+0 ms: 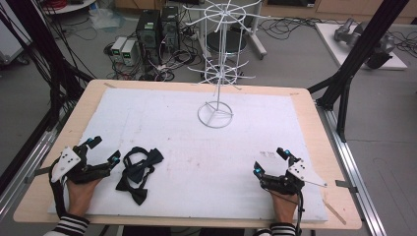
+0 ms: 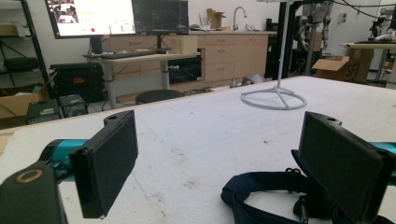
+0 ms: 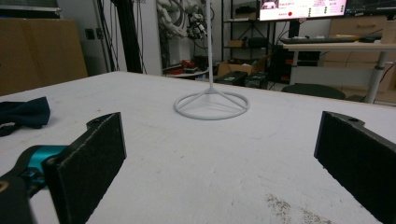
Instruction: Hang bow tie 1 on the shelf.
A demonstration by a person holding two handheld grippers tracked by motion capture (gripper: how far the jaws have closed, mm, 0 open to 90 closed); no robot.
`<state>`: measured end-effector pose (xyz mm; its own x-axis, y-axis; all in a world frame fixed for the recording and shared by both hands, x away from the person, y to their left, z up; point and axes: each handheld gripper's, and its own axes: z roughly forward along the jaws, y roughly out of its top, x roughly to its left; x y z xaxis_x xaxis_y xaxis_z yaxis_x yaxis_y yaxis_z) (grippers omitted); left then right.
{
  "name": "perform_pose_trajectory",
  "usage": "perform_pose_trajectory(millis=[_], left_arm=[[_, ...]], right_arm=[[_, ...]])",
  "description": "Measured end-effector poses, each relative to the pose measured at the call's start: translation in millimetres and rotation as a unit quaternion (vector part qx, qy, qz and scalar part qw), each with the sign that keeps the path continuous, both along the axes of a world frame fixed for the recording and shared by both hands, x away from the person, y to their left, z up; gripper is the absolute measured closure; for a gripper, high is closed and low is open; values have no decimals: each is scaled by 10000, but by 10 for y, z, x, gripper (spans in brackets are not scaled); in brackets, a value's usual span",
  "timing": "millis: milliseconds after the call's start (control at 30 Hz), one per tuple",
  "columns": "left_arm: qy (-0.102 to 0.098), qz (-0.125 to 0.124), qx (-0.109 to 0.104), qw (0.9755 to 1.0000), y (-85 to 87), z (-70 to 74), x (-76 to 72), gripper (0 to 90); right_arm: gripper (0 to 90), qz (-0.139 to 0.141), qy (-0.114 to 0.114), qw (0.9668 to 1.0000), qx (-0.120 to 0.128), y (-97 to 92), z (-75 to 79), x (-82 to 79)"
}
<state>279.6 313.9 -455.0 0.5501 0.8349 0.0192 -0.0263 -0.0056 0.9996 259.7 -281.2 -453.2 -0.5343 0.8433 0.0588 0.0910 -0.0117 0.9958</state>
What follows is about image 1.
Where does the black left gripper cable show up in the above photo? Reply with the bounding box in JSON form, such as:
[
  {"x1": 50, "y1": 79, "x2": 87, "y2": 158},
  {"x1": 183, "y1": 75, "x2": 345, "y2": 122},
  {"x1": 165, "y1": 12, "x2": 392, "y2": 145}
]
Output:
[{"x1": 48, "y1": 168, "x2": 68, "y2": 220}]

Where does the black round stool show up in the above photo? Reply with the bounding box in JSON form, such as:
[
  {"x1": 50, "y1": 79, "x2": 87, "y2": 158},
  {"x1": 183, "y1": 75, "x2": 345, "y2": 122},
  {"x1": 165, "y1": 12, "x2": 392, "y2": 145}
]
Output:
[{"x1": 206, "y1": 29, "x2": 248, "y2": 55}]

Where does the white floor board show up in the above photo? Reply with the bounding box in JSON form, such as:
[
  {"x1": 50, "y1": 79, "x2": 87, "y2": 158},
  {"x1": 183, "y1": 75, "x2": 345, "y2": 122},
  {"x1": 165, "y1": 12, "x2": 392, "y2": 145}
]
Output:
[{"x1": 314, "y1": 22, "x2": 408, "y2": 72}]

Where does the black frame strut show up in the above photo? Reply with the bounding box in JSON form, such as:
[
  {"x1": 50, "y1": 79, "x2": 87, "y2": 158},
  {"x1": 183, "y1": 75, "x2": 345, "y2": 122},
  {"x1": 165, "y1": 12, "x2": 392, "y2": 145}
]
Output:
[
  {"x1": 307, "y1": 0, "x2": 411, "y2": 144},
  {"x1": 0, "y1": 0, "x2": 96, "y2": 133}
]

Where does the black computer tower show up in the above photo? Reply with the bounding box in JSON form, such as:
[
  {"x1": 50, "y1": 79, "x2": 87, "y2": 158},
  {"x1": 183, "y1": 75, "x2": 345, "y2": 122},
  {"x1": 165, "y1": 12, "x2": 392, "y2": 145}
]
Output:
[
  {"x1": 159, "y1": 5, "x2": 181, "y2": 54},
  {"x1": 135, "y1": 9, "x2": 162, "y2": 65}
]

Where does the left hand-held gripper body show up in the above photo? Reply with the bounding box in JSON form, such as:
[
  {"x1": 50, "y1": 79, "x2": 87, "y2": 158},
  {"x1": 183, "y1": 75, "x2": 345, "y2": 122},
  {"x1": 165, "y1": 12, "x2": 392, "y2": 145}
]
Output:
[{"x1": 50, "y1": 145, "x2": 113, "y2": 185}]

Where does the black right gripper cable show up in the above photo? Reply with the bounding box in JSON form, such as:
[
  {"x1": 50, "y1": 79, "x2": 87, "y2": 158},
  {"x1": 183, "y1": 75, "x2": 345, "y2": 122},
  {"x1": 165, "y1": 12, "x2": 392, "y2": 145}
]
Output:
[{"x1": 267, "y1": 188, "x2": 305, "y2": 236}]

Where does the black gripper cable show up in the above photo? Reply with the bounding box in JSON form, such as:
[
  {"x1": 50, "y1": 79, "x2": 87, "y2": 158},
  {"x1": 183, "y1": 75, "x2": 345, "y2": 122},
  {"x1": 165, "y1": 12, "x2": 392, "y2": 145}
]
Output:
[
  {"x1": 267, "y1": 188, "x2": 305, "y2": 236},
  {"x1": 48, "y1": 168, "x2": 68, "y2": 220}
]

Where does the metal table bracket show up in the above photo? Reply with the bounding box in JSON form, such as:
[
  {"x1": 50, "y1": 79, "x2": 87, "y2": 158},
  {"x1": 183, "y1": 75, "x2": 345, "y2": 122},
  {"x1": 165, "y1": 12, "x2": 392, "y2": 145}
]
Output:
[
  {"x1": 334, "y1": 179, "x2": 359, "y2": 195},
  {"x1": 24, "y1": 166, "x2": 53, "y2": 185}
]

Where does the person's right hand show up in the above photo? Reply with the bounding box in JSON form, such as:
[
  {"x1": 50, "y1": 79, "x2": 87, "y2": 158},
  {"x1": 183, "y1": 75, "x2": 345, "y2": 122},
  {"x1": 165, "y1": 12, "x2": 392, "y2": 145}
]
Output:
[{"x1": 269, "y1": 191, "x2": 300, "y2": 226}]

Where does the white stand leg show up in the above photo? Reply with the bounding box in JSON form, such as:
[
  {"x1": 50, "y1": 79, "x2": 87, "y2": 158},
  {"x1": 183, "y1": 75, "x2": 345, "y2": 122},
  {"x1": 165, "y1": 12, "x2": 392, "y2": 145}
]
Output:
[{"x1": 243, "y1": 0, "x2": 268, "y2": 61}]

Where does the white foam mat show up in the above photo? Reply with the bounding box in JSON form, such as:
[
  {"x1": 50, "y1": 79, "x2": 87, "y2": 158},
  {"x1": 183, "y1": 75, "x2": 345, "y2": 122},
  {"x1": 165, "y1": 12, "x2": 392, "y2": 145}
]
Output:
[{"x1": 48, "y1": 88, "x2": 328, "y2": 224}]

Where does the white wire display rack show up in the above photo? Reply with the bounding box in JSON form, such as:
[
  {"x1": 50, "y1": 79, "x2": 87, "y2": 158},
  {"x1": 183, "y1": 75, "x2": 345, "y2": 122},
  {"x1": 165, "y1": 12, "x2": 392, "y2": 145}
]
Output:
[{"x1": 182, "y1": 0, "x2": 273, "y2": 130}]

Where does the thin wooden stick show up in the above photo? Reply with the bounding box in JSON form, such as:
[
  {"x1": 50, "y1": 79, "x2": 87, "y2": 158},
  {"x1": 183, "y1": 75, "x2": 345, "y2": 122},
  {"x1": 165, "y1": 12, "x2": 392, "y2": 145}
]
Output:
[{"x1": 322, "y1": 199, "x2": 348, "y2": 226}]

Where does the clear plastic bag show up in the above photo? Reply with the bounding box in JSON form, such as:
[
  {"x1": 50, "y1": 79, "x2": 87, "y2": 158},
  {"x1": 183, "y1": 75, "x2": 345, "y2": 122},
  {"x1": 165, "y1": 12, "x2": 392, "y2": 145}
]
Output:
[{"x1": 88, "y1": 7, "x2": 126, "y2": 32}]

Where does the white round table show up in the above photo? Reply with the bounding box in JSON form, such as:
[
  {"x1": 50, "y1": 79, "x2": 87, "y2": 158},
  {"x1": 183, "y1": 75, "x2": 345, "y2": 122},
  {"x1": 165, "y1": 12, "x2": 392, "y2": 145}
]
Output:
[{"x1": 41, "y1": 0, "x2": 98, "y2": 16}]

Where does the aluminium rail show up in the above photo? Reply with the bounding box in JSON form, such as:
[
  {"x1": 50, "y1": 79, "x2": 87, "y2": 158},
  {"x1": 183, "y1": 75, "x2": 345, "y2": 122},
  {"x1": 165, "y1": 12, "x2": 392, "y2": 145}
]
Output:
[
  {"x1": 0, "y1": 107, "x2": 77, "y2": 214},
  {"x1": 315, "y1": 100, "x2": 388, "y2": 236}
]

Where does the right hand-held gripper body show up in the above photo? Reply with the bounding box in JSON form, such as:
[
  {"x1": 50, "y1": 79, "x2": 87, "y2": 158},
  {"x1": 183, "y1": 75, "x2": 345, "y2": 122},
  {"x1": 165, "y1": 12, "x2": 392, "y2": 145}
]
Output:
[{"x1": 261, "y1": 158, "x2": 328, "y2": 197}]

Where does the grey robot part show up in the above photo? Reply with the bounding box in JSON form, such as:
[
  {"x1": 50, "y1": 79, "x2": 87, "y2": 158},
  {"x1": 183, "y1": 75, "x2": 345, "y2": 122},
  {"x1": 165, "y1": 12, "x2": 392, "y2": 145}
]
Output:
[{"x1": 333, "y1": 17, "x2": 396, "y2": 70}]

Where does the tangle of floor cables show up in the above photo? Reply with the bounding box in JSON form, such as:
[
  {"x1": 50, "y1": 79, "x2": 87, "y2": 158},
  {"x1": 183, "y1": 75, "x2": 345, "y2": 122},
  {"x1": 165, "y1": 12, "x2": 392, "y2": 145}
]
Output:
[
  {"x1": 103, "y1": 19, "x2": 205, "y2": 83},
  {"x1": 258, "y1": 15, "x2": 417, "y2": 59}
]

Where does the white power supply unit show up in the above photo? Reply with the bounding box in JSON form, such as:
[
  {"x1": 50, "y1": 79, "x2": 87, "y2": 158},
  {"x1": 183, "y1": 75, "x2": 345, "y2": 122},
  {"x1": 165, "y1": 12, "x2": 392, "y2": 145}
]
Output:
[
  {"x1": 120, "y1": 38, "x2": 140, "y2": 67},
  {"x1": 110, "y1": 35, "x2": 129, "y2": 57}
]

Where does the person's left hand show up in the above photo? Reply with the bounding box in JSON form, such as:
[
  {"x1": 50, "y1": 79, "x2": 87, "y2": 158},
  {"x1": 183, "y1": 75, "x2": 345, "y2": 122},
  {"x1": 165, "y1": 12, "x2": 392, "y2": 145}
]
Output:
[{"x1": 66, "y1": 177, "x2": 103, "y2": 218}]

